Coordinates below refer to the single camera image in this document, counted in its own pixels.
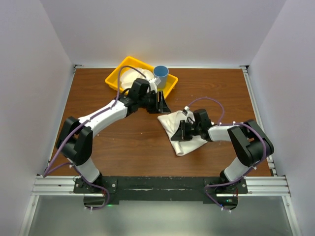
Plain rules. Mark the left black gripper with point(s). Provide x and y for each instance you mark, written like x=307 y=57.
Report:
x=159 y=107

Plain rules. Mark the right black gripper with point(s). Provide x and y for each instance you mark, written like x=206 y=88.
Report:
x=180 y=133

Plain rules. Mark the white cloth napkin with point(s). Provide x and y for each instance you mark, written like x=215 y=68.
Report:
x=172 y=126

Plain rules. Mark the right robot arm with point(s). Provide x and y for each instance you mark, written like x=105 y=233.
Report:
x=249 y=141

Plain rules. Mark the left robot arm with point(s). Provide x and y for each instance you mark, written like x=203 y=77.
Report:
x=75 y=141

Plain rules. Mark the blue plastic cup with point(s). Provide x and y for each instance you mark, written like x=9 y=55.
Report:
x=161 y=72

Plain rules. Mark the white divided plate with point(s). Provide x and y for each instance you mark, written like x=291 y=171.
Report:
x=131 y=75

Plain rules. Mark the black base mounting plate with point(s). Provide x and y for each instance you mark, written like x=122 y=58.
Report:
x=185 y=189

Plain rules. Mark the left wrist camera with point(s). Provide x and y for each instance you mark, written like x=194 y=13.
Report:
x=153 y=84

